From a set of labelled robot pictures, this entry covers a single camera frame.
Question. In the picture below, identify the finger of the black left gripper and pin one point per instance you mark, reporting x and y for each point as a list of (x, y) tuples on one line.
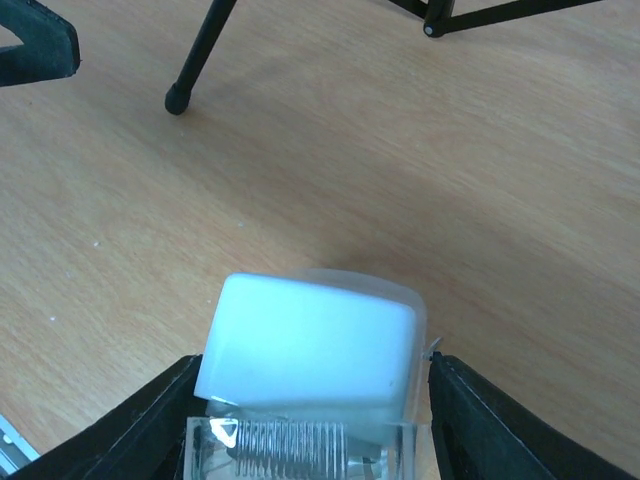
[(49, 48)]

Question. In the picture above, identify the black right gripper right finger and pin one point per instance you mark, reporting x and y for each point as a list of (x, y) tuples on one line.
[(480, 432)]

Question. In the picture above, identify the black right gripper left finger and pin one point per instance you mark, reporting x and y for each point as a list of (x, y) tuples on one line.
[(141, 438)]

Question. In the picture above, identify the white metronome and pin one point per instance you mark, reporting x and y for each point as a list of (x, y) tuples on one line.
[(317, 344)]

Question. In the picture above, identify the aluminium front rail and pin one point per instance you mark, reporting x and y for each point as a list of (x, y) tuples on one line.
[(16, 452)]

